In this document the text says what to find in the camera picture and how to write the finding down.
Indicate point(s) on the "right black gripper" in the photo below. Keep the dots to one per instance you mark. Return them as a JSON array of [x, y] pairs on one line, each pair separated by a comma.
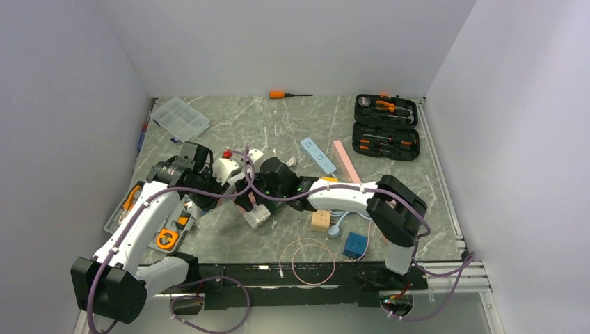
[[243, 200]]

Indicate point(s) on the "white power strip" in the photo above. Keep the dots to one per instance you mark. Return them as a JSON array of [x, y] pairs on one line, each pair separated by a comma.
[[235, 178]]

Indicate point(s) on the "clear plastic screw box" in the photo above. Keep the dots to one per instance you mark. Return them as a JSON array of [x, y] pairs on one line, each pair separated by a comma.
[[180, 119]]

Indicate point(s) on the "black base frame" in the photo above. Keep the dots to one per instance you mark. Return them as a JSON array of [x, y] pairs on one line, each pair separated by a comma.
[[240, 297]]

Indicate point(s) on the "aluminium rail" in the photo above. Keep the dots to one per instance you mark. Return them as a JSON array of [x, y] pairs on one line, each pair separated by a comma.
[[461, 279]]

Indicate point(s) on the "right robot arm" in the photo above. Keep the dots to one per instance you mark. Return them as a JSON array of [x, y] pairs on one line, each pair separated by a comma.
[[397, 211]]

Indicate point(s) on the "pink power strip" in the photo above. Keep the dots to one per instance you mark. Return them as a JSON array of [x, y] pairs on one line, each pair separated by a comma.
[[345, 162]]

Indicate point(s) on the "blue cube adapter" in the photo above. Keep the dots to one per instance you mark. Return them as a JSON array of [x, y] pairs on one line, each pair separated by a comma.
[[355, 246]]

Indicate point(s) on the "black tool case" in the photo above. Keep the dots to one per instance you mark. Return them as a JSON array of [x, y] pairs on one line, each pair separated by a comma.
[[381, 134]]

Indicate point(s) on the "blue pen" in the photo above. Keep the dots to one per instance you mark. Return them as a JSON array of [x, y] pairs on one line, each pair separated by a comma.
[[143, 132]]

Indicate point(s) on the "yellow cube adapter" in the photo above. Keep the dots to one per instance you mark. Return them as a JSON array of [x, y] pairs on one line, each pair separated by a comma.
[[330, 179]]

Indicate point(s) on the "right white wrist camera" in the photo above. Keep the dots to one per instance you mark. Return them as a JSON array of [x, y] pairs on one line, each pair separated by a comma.
[[257, 157]]

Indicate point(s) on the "pink cube adapter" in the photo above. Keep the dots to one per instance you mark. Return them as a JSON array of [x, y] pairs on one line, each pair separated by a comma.
[[245, 202]]

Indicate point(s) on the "round tape measure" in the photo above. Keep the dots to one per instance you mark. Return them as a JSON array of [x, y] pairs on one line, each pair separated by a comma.
[[363, 101]]

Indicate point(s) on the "orange handle screwdriver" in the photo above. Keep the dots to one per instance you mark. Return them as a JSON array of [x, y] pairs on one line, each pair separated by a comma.
[[278, 95]]

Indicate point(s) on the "white cube adapter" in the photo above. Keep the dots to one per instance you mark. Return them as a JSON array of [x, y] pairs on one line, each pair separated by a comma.
[[257, 216]]

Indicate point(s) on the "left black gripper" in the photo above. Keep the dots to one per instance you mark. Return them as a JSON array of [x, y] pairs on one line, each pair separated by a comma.
[[205, 203]]

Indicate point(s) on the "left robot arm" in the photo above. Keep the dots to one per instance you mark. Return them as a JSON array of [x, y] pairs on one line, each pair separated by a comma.
[[112, 283]]

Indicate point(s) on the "grey tool case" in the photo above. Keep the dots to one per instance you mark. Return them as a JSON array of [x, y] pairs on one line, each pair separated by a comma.
[[171, 231]]

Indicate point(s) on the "peach cube adapter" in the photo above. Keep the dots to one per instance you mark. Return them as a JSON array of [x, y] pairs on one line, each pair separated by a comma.
[[320, 221]]

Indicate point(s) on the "light blue plug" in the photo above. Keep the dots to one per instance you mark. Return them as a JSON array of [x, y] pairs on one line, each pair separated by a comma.
[[318, 156]]

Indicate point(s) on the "orange pliers in black case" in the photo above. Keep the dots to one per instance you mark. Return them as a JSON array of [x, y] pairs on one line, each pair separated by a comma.
[[389, 106]]

